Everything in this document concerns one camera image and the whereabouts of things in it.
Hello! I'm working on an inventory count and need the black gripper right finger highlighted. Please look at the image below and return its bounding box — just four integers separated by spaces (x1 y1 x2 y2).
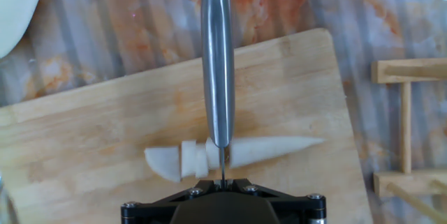
224 179 328 224

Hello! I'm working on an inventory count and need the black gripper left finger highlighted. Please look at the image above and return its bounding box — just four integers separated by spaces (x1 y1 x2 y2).
121 179 225 224

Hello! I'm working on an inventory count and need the steel cleaver knife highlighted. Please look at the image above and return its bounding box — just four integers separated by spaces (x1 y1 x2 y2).
200 0 235 186

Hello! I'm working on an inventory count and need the white radish slice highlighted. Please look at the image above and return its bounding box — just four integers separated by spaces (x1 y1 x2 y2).
194 143 210 179
205 137 221 171
180 140 198 179
144 146 182 183

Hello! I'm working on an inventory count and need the tapered white radish piece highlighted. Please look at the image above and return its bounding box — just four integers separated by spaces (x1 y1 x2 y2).
228 136 326 169

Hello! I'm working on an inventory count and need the wooden cutting board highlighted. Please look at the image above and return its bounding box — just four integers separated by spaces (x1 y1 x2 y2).
0 27 374 224

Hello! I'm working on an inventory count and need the wooden peg rack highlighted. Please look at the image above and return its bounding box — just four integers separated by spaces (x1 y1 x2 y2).
371 58 447 224

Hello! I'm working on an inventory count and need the marble pattern plastic mat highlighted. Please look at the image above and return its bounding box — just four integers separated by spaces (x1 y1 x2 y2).
0 0 447 224

